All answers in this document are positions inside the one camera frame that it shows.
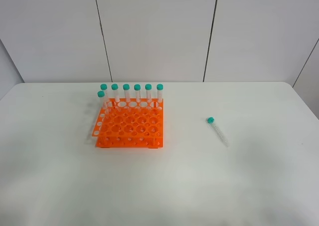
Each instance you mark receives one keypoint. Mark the orange test tube rack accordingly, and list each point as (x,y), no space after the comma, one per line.
(130,124)

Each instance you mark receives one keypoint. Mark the row tube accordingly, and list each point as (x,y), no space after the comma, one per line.
(114,88)
(126,89)
(148,88)
(159,94)
(137,89)
(104,88)

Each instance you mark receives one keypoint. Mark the teal-capped test tube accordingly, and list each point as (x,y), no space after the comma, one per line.
(103,100)
(211,121)

